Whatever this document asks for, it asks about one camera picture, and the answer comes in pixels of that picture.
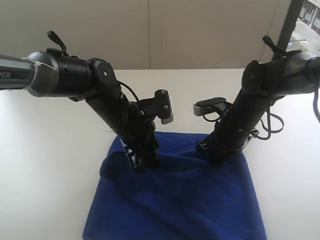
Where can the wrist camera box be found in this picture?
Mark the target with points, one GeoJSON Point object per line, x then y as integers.
{"type": "Point", "coordinates": [209, 106]}
{"type": "Point", "coordinates": [163, 107]}

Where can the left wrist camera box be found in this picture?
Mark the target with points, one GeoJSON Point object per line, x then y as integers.
{"type": "Point", "coordinates": [163, 107]}

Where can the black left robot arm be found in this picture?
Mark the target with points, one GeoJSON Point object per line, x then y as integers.
{"type": "Point", "coordinates": [51, 74]}

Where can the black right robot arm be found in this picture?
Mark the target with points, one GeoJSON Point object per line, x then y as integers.
{"type": "Point", "coordinates": [296, 74]}

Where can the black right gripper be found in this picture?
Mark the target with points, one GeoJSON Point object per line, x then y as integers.
{"type": "Point", "coordinates": [232, 131]}

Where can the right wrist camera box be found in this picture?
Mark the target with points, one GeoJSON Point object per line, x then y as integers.
{"type": "Point", "coordinates": [209, 106]}

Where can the blue microfiber towel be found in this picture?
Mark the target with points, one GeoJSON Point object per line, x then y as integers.
{"type": "Point", "coordinates": [186, 198]}

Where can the black window frame post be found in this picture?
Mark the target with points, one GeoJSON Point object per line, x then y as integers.
{"type": "Point", "coordinates": [289, 23]}

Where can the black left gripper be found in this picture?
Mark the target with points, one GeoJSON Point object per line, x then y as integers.
{"type": "Point", "coordinates": [138, 139]}

